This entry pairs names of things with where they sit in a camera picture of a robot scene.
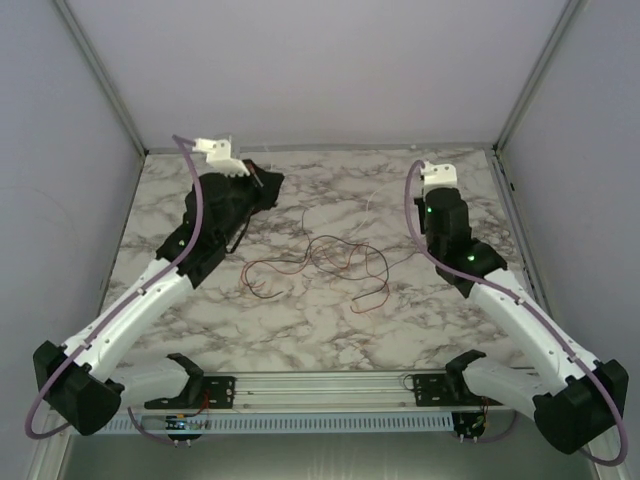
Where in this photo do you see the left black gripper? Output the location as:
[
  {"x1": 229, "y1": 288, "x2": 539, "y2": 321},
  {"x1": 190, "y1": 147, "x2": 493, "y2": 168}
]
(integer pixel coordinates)
[{"x1": 216, "y1": 158, "x2": 284, "y2": 246}]

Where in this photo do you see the black wire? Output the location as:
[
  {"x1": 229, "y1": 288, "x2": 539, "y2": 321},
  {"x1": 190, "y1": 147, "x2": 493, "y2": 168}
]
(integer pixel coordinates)
[{"x1": 244, "y1": 234, "x2": 391, "y2": 304}]

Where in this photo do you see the white wire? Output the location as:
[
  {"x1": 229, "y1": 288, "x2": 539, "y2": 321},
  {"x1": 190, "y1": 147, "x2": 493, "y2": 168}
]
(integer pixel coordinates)
[{"x1": 357, "y1": 182, "x2": 396, "y2": 236}]

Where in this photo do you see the red wire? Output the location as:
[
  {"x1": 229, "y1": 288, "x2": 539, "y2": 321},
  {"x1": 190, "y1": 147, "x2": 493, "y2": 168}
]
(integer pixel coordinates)
[{"x1": 239, "y1": 238, "x2": 391, "y2": 315}]

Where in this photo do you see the yellow wire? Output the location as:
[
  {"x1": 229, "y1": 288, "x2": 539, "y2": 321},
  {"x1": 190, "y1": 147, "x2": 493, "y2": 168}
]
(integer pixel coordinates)
[{"x1": 239, "y1": 259, "x2": 396, "y2": 369}]

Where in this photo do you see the purple wire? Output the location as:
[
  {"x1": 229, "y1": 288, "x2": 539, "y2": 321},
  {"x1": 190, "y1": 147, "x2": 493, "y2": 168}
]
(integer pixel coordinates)
[{"x1": 299, "y1": 207, "x2": 426, "y2": 274}]

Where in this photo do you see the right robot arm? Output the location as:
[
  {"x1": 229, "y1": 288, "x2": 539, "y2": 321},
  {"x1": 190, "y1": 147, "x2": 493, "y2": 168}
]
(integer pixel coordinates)
[{"x1": 414, "y1": 187, "x2": 629, "y2": 454}]

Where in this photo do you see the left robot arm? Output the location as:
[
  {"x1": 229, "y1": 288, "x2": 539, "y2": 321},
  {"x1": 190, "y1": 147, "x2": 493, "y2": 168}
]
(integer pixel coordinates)
[{"x1": 33, "y1": 160, "x2": 285, "y2": 436}]

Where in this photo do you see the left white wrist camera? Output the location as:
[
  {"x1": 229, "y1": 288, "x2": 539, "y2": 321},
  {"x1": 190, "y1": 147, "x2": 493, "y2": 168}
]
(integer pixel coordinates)
[{"x1": 191, "y1": 138, "x2": 250, "y2": 177}]

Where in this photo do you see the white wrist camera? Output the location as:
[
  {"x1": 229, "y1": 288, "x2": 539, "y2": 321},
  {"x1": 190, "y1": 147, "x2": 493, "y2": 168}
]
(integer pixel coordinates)
[
  {"x1": 191, "y1": 138, "x2": 250, "y2": 177},
  {"x1": 420, "y1": 162, "x2": 458, "y2": 195}
]

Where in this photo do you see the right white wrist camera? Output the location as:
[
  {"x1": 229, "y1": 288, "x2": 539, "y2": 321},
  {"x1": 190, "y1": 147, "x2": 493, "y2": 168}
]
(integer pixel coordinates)
[{"x1": 420, "y1": 162, "x2": 458, "y2": 195}]

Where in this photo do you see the aluminium front rail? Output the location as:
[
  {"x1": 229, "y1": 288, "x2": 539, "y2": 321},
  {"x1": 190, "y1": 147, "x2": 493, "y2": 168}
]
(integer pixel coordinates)
[{"x1": 47, "y1": 369, "x2": 601, "y2": 416}]

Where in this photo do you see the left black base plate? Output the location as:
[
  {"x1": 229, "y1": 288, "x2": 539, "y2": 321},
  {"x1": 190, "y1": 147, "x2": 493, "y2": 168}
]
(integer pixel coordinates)
[{"x1": 144, "y1": 375, "x2": 236, "y2": 410}]

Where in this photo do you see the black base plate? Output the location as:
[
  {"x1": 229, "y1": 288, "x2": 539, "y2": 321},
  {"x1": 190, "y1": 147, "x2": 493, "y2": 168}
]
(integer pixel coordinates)
[
  {"x1": 400, "y1": 373, "x2": 499, "y2": 407},
  {"x1": 144, "y1": 375, "x2": 236, "y2": 410}
]

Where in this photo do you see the left aluminium corner post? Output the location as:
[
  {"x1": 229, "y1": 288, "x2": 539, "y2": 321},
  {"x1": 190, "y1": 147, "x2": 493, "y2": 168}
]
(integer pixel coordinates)
[{"x1": 52, "y1": 0, "x2": 148, "y2": 158}]

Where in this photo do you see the aluminium corner post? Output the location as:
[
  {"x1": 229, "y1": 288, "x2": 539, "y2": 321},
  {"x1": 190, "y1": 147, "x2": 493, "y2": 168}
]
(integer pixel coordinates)
[
  {"x1": 493, "y1": 0, "x2": 588, "y2": 155},
  {"x1": 52, "y1": 0, "x2": 148, "y2": 158}
]

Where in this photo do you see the grey slotted cable duct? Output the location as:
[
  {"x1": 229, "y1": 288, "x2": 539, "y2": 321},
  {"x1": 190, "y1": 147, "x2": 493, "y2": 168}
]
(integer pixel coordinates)
[{"x1": 99, "y1": 412, "x2": 454, "y2": 435}]

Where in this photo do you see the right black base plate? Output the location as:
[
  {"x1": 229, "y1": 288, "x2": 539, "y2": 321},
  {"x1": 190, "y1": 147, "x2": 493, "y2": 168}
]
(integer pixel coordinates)
[{"x1": 400, "y1": 373, "x2": 499, "y2": 407}]

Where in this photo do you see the right aluminium corner post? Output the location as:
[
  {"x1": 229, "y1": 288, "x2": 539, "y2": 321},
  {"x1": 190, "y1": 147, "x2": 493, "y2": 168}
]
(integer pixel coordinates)
[{"x1": 493, "y1": 0, "x2": 588, "y2": 155}]

